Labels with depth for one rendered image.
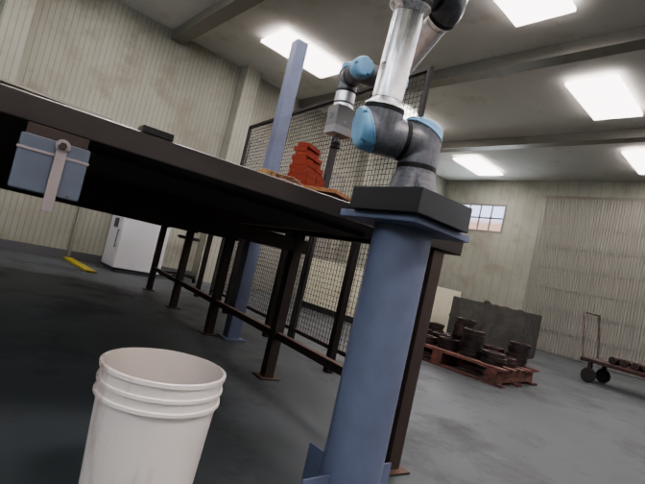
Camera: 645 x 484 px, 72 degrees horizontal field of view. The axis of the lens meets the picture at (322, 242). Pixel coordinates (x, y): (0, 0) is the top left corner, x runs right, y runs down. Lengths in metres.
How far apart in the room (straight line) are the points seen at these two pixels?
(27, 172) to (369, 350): 0.91
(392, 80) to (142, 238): 5.67
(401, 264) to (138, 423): 0.73
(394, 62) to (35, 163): 0.91
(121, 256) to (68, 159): 5.49
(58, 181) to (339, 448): 0.95
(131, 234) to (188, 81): 2.81
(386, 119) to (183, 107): 6.76
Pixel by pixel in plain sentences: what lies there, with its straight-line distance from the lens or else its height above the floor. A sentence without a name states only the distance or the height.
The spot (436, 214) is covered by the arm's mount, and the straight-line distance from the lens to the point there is 1.16.
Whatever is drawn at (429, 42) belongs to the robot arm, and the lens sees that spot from 1.54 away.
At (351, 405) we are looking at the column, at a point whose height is 0.35.
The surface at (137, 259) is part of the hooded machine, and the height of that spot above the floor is 0.22.
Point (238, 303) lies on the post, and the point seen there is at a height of 0.28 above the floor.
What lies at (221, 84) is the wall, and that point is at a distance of 8.25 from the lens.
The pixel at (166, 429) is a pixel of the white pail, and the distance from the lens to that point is 1.11.
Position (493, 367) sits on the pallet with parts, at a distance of 4.41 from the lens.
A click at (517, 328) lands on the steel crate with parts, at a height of 0.48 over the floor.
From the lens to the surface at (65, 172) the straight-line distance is 1.15.
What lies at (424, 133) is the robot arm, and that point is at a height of 1.12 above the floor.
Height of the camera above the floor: 0.69
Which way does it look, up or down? 3 degrees up
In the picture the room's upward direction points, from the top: 13 degrees clockwise
